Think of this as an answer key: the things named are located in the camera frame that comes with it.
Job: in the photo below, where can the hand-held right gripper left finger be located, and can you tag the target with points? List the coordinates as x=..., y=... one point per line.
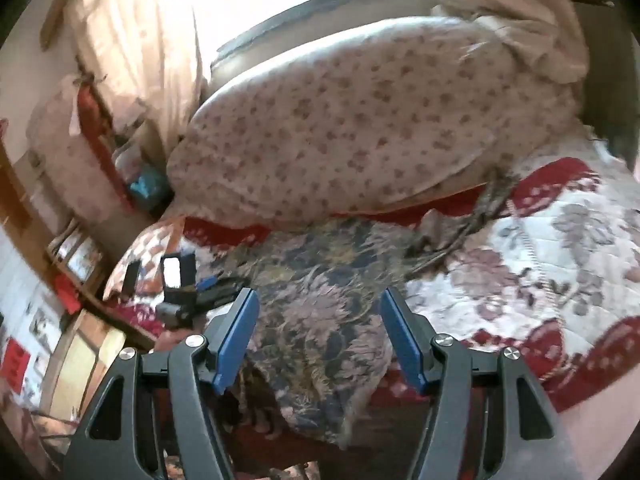
x=235, y=345

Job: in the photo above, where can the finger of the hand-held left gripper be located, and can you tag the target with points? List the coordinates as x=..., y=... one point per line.
x=225, y=290

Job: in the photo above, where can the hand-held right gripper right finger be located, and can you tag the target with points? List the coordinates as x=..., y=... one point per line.
x=402, y=345

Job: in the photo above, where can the blue pink floral garment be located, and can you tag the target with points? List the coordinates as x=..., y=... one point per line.
x=320, y=310

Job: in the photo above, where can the wooden cabinet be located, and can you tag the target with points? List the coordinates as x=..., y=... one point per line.
x=75, y=350

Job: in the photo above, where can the teal object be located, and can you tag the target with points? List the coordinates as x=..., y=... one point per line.
x=146, y=185

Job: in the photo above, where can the red white floral blanket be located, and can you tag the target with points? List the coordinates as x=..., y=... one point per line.
x=540, y=270

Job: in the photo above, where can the white small-flower quilt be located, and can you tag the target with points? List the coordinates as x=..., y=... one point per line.
x=360, y=125

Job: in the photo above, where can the peach curtain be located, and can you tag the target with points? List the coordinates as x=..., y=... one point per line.
x=135, y=45

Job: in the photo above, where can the cream cloth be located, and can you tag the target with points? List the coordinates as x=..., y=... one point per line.
x=510, y=10

